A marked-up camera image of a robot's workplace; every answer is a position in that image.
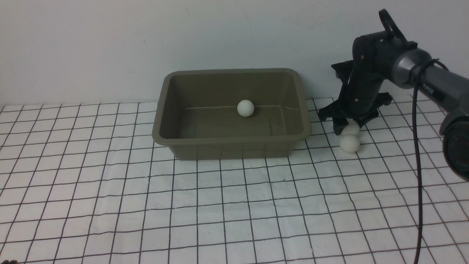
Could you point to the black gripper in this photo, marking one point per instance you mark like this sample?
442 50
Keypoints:
359 100

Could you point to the white table-tennis ball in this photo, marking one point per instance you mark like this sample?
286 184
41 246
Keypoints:
245 108
349 143
352 128

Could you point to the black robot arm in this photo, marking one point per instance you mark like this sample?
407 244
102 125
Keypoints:
388 55

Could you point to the olive green plastic bin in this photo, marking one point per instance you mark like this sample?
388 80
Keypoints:
197 118

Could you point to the white black-grid tablecloth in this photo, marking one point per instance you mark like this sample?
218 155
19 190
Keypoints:
86 184

